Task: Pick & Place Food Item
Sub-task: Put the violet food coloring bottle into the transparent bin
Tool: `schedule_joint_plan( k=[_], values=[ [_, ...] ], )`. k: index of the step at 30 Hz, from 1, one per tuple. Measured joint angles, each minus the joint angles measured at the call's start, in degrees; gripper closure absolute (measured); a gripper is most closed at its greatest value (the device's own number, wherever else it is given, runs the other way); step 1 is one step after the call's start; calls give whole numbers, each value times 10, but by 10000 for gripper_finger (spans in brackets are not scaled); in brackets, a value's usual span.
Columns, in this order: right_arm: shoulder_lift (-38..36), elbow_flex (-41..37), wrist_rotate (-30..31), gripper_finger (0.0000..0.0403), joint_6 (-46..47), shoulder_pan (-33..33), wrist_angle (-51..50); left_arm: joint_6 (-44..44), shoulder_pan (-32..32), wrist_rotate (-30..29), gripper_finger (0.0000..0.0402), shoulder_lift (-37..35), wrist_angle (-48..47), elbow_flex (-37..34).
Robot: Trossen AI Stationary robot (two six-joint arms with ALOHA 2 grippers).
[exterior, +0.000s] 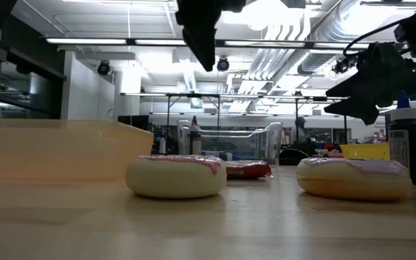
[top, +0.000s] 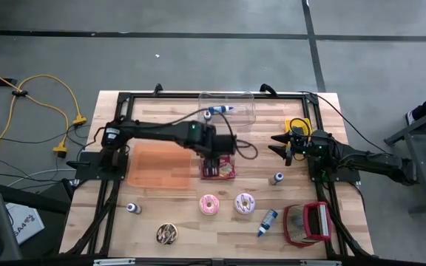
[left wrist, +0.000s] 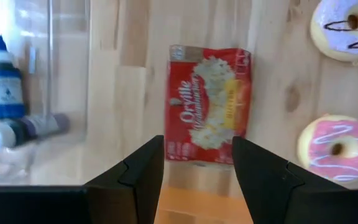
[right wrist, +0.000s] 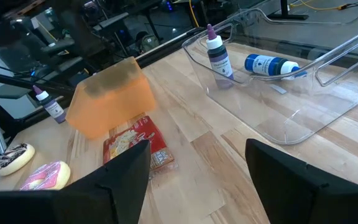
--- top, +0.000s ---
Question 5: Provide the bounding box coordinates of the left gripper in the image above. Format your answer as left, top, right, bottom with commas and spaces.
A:
200, 133, 237, 177

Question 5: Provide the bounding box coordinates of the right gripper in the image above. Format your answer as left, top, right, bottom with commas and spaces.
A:
267, 129, 314, 167

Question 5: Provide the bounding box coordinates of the red snack packet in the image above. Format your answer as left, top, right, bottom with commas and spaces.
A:
199, 154, 237, 181

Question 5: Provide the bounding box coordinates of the blue tip ink bottle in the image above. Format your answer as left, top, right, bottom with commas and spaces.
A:
269, 171, 285, 186
257, 208, 279, 238
208, 104, 235, 115

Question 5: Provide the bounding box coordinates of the pink frosted donut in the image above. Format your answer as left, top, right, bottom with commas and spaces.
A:
198, 194, 221, 216

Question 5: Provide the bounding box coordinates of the purple frosted donut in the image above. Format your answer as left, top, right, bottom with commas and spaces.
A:
233, 192, 257, 216

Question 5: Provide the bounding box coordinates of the chocolate frosted donut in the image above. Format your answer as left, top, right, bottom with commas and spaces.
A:
155, 222, 179, 246

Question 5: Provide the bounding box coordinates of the yellow plastic basket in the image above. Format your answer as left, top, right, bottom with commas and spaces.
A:
284, 117, 314, 140

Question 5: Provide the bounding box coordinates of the clear plastic bin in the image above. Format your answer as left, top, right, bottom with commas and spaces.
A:
197, 91, 257, 133

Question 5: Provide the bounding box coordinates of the orange translucent plastic tray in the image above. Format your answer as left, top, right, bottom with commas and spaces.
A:
126, 142, 193, 190

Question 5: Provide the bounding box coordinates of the red metal mesh basket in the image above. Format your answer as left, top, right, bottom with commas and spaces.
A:
283, 201, 334, 248

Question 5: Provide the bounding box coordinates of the grey metal stand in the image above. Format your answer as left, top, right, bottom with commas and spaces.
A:
384, 105, 426, 215

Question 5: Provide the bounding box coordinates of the white printed booklet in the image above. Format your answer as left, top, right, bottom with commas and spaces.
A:
4, 202, 46, 245

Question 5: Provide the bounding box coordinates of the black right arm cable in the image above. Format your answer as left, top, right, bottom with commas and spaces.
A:
288, 117, 312, 140

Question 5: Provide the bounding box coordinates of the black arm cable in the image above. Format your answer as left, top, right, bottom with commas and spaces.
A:
288, 117, 312, 140
138, 107, 259, 161

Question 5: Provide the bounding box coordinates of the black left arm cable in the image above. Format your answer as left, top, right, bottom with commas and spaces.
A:
138, 107, 259, 161

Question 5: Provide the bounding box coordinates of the thin black power cable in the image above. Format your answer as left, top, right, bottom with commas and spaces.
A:
297, 90, 390, 154

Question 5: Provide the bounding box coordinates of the silver metal bracket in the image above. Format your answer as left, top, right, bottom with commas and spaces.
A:
300, 259, 342, 266
93, 258, 136, 266

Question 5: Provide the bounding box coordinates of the yellow extension cable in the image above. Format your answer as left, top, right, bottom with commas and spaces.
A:
0, 62, 70, 159
0, 73, 88, 169

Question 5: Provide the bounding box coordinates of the white floor cable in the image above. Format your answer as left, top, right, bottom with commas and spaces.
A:
7, 168, 78, 188

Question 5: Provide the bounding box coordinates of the black floor cable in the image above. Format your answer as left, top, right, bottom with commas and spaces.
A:
0, 123, 92, 146

